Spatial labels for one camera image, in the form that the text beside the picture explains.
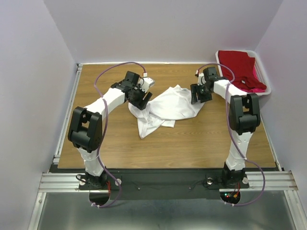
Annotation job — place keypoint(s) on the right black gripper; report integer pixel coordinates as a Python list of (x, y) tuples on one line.
[(194, 89)]

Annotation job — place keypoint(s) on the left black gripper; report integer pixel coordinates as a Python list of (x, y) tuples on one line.
[(141, 104)]

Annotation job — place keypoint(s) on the white t shirt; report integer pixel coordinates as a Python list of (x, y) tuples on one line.
[(165, 109)]

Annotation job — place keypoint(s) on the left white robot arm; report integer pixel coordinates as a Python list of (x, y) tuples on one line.
[(88, 124)]

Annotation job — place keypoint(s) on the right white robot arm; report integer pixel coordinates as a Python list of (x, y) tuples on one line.
[(243, 117)]

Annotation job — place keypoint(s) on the red t shirt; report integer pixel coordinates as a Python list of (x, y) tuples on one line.
[(241, 64)]

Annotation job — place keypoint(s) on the pink t shirt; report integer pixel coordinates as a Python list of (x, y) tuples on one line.
[(257, 86)]

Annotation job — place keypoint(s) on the white plastic basket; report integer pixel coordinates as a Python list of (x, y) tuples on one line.
[(261, 74)]

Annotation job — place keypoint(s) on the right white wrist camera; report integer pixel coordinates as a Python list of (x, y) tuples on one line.
[(201, 80)]

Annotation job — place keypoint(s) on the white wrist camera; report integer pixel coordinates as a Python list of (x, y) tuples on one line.
[(146, 83), (201, 80)]

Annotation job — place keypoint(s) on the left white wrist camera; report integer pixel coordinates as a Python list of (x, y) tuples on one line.
[(146, 83)]

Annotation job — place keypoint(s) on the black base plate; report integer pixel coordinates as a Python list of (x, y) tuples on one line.
[(164, 184)]

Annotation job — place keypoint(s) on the aluminium left rail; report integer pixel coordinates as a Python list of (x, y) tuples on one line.
[(63, 135)]

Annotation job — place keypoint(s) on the aluminium rail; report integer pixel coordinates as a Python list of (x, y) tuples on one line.
[(280, 168), (67, 182), (63, 135)]

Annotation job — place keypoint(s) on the aluminium right rail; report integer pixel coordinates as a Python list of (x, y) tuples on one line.
[(280, 168)]

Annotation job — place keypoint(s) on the aluminium front rail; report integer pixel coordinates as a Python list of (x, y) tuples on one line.
[(67, 182)]

